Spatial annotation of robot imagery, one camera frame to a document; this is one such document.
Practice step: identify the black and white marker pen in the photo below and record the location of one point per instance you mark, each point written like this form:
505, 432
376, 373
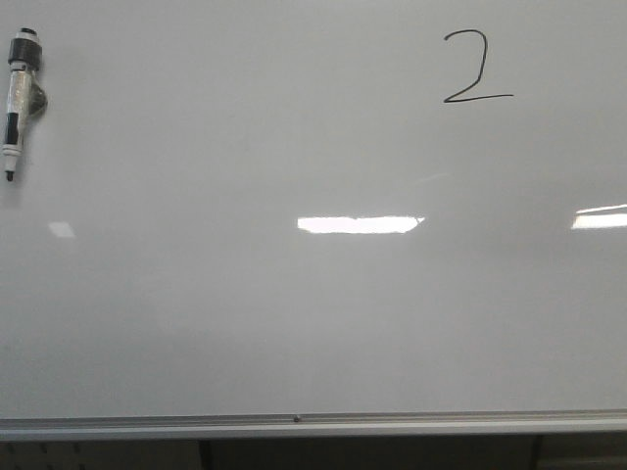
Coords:
25, 99

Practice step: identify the dark table under whiteboard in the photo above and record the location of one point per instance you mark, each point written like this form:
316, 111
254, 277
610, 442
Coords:
552, 451

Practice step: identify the white whiteboard with aluminium frame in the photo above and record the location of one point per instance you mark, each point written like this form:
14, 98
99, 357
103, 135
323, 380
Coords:
317, 218

